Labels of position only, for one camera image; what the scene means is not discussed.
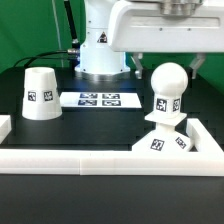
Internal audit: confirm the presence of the white lamp shade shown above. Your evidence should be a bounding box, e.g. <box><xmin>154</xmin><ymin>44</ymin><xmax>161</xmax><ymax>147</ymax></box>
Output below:
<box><xmin>22</xmin><ymin>67</ymin><xmax>62</xmax><ymax>120</ymax></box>

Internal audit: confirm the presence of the grey thin cable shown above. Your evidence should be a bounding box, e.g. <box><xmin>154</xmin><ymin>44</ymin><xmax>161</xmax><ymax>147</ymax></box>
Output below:
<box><xmin>51</xmin><ymin>0</ymin><xmax>65</xmax><ymax>68</ymax></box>

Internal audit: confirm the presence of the white lamp bulb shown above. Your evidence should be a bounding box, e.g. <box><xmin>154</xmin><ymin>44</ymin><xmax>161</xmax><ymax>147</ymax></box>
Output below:
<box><xmin>151</xmin><ymin>62</ymin><xmax>188</xmax><ymax>119</ymax></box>

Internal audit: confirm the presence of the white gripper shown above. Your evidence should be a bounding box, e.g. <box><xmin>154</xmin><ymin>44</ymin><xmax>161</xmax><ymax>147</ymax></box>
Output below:
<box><xmin>107</xmin><ymin>0</ymin><xmax>224</xmax><ymax>79</ymax></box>

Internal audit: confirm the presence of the white marker sheet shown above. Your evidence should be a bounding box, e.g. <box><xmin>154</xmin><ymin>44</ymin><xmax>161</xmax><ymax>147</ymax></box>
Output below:
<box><xmin>60</xmin><ymin>92</ymin><xmax>141</xmax><ymax>108</ymax></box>

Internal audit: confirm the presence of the white lamp base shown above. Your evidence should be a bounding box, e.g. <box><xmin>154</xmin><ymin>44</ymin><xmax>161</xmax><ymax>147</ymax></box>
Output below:
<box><xmin>132</xmin><ymin>112</ymin><xmax>193</xmax><ymax>153</ymax></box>

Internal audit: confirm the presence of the black cable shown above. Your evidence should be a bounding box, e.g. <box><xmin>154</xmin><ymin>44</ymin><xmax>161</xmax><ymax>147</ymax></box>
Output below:
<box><xmin>13</xmin><ymin>48</ymin><xmax>81</xmax><ymax>68</ymax></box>

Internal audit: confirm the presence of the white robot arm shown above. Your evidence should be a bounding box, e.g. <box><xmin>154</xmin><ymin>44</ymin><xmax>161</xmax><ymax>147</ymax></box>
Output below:
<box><xmin>76</xmin><ymin>0</ymin><xmax>224</xmax><ymax>79</ymax></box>

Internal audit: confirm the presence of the white fence border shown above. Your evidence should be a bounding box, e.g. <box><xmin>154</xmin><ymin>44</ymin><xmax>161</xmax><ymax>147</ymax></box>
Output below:
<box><xmin>0</xmin><ymin>118</ymin><xmax>224</xmax><ymax>176</ymax></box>

